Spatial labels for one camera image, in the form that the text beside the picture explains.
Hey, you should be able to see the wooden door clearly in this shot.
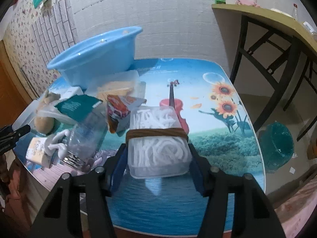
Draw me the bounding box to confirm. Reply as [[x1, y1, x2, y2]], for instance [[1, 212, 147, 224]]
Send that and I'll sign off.
[[0, 39, 33, 127]]

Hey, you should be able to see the wooden folding table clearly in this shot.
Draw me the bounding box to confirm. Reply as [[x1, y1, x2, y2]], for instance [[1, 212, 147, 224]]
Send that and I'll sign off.
[[211, 3, 317, 142]]

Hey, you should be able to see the small plastic bottle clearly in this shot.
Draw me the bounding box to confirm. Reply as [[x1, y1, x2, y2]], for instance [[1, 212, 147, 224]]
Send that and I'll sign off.
[[303, 21, 317, 36]]

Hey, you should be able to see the blue plastic basin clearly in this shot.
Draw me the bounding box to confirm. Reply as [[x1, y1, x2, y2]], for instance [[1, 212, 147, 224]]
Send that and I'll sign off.
[[47, 26, 143, 88]]

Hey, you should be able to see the green trash bin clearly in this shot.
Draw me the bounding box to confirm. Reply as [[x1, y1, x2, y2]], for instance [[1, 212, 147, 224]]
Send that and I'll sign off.
[[260, 121, 295, 172]]

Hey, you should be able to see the translucent plastic box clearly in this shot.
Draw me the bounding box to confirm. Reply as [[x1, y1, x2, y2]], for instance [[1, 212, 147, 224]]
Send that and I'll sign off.
[[12, 100, 40, 130]]

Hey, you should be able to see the pink bedding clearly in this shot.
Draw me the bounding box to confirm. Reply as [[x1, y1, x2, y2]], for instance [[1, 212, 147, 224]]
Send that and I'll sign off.
[[274, 172, 317, 238]]

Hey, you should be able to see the white figurine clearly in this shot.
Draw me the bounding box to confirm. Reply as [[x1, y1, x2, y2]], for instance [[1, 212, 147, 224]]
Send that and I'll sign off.
[[46, 129, 75, 165]]

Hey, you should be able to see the beige plush bear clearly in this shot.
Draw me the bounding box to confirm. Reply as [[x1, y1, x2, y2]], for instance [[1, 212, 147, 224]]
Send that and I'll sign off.
[[34, 91, 61, 133]]

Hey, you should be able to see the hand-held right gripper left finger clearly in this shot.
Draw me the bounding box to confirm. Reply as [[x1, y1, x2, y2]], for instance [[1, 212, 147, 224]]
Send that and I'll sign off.
[[29, 143, 127, 238]]

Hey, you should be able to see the white paper pack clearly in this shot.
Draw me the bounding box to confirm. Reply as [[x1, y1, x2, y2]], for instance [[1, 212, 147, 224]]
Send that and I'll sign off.
[[59, 87, 84, 100]]

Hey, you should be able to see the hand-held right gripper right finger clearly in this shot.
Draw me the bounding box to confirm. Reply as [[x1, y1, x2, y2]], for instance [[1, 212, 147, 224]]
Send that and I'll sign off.
[[188, 142, 284, 238]]

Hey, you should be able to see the scenic printed tablecloth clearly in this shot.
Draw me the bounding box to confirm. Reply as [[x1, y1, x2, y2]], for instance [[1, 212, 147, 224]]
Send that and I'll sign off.
[[12, 58, 267, 236]]

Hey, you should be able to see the white carton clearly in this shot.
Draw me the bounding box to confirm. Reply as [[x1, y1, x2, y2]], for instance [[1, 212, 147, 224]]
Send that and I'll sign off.
[[26, 137, 54, 168]]

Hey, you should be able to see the pink cloth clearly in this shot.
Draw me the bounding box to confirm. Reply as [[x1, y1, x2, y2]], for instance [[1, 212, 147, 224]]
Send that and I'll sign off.
[[235, 0, 261, 8]]

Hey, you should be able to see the red snack packet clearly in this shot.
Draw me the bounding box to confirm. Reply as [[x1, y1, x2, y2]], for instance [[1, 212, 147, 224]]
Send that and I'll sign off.
[[106, 95, 147, 133]]

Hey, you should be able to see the clear zip bag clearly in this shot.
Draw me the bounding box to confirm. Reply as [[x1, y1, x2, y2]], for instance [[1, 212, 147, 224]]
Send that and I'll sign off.
[[87, 70, 146, 100]]

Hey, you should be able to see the teal packet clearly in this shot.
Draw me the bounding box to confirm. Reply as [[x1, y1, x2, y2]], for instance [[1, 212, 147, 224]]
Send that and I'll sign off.
[[55, 95, 104, 125]]

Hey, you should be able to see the clear wrapper packet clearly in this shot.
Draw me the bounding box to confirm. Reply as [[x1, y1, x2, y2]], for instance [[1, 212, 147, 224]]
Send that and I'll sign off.
[[126, 106, 193, 179]]

